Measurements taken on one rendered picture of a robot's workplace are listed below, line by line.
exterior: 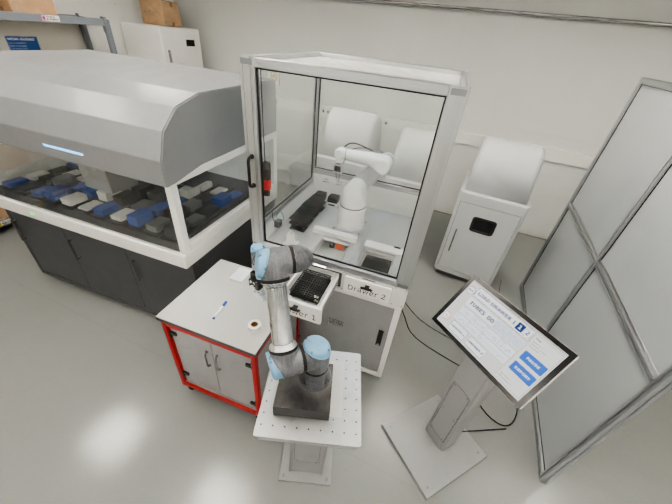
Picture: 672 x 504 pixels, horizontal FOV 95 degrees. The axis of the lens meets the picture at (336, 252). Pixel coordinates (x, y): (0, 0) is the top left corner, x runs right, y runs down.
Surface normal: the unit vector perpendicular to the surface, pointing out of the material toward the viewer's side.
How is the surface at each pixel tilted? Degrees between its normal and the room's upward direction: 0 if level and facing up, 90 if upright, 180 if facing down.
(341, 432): 0
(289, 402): 3
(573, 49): 90
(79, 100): 41
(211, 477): 0
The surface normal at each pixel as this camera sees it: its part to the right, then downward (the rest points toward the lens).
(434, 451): 0.05, -0.80
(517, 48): -0.39, 0.50
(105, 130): -0.28, 0.20
